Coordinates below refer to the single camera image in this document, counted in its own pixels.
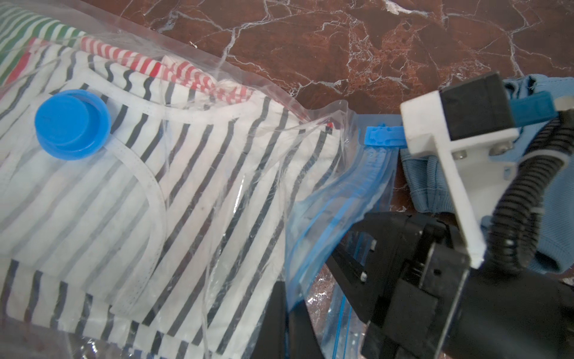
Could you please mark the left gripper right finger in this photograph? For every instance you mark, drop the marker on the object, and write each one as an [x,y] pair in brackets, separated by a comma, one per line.
[302,341]

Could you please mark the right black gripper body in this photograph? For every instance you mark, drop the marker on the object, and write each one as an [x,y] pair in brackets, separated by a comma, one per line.
[420,298]

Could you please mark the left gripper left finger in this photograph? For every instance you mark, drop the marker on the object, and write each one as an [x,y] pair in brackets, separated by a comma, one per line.
[271,342]

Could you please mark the blue tank top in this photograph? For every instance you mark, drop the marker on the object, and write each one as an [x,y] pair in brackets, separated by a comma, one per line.
[532,225]

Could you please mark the blue zipper slider clip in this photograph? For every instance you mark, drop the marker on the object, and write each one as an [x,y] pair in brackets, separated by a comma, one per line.
[383,136]

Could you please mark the black white striped garment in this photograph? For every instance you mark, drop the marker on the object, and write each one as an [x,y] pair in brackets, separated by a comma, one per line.
[157,215]

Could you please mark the clear plastic vacuum bag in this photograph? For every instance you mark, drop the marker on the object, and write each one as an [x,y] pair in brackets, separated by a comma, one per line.
[179,202]

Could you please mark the blue vacuum valve cap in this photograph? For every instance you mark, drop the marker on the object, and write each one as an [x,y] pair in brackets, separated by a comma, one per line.
[72,125]

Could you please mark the red white striped garment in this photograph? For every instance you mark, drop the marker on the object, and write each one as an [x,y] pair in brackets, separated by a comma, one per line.
[173,70]

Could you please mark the green white striped garment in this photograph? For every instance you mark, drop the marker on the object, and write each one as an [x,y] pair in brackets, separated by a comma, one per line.
[19,26]

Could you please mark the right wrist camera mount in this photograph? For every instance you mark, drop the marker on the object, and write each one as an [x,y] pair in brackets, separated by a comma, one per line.
[465,126]

